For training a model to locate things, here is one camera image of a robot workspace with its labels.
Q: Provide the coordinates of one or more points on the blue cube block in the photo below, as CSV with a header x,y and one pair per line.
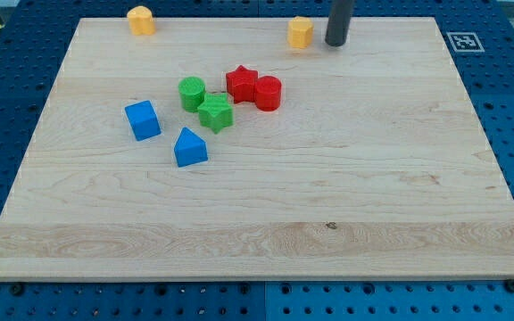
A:
x,y
143,120

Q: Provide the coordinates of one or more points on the white fiducial marker tag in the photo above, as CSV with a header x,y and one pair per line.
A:
x,y
465,42

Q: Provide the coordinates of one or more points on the red star block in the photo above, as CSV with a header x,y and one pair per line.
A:
x,y
240,84

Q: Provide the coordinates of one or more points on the green cylinder block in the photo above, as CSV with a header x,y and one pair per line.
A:
x,y
191,91

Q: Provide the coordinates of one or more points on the light wooden board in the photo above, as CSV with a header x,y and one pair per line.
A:
x,y
373,167

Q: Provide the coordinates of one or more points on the blue triangle block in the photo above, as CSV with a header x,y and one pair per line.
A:
x,y
190,148

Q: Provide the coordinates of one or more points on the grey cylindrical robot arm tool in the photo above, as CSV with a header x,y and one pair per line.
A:
x,y
338,22

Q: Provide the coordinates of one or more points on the green star block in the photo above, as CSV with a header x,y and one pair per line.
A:
x,y
215,112

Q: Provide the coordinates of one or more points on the yellow heart block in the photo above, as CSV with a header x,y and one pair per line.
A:
x,y
141,21

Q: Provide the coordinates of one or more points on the yellow hexagon block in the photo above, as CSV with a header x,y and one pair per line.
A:
x,y
300,32

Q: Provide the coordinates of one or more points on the red cylinder block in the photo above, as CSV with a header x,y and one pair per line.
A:
x,y
267,93

